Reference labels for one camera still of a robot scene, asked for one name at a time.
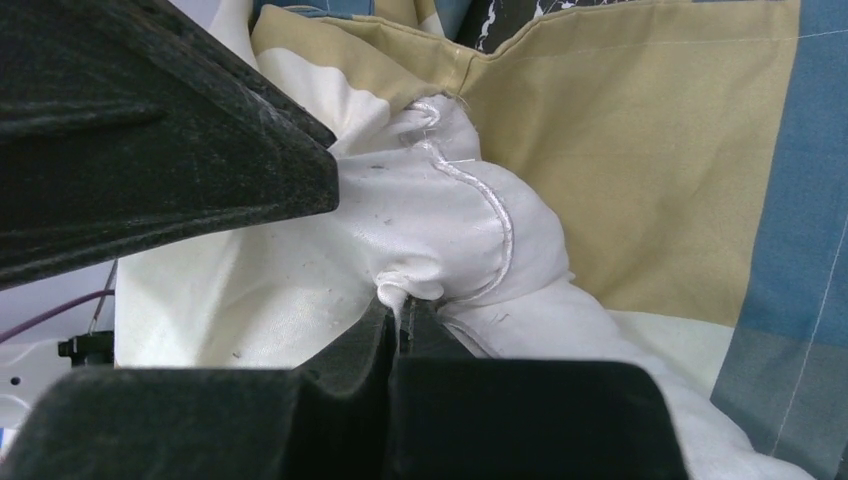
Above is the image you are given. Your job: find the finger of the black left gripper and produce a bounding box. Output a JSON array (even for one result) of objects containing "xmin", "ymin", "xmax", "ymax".
[{"xmin": 1, "ymin": 1, "xmax": 339, "ymax": 288}]

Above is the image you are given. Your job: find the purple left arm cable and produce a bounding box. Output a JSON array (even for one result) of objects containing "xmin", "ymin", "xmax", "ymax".
[{"xmin": 0, "ymin": 258, "xmax": 121, "ymax": 346}]

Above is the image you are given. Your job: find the blue beige white pillowcase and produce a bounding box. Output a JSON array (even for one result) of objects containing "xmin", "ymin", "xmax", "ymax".
[{"xmin": 253, "ymin": 1, "xmax": 847, "ymax": 479}]

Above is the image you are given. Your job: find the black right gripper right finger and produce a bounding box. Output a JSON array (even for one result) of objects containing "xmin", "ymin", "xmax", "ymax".
[{"xmin": 387, "ymin": 299, "xmax": 688, "ymax": 479}]

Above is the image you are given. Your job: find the white pillow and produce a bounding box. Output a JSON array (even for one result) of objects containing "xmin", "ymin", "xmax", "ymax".
[{"xmin": 113, "ymin": 0, "xmax": 816, "ymax": 480}]

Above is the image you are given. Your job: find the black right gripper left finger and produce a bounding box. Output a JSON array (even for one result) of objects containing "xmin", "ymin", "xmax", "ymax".
[{"xmin": 1, "ymin": 302, "xmax": 395, "ymax": 479}]

